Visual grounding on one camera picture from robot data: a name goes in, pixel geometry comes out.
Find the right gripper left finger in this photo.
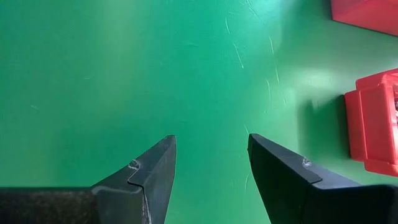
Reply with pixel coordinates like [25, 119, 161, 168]
[91, 134, 177, 224]

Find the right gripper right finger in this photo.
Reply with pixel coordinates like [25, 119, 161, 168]
[248, 133, 363, 224]

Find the red plastic bin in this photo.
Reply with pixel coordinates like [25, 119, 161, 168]
[343, 68, 398, 177]
[330, 0, 398, 37]

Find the green table mat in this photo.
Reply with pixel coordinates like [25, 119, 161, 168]
[0, 0, 398, 224]

